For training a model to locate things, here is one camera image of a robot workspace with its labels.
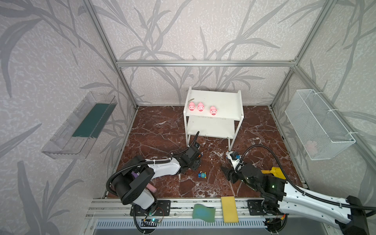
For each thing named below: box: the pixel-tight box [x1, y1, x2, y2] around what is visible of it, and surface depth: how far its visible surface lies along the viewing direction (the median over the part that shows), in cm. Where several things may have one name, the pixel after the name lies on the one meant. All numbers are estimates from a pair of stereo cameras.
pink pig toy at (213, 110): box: [210, 105, 218, 117], surface depth 72 cm
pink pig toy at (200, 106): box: [197, 101, 205, 113], surface depth 74 cm
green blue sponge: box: [192, 203, 216, 223], surface depth 73 cm
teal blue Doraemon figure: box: [197, 170, 207, 179], surface depth 85 cm
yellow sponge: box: [220, 196, 239, 224], surface depth 74 cm
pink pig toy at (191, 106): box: [188, 101, 196, 112], surface depth 74 cm
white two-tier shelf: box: [183, 86, 245, 152], surface depth 79 cm
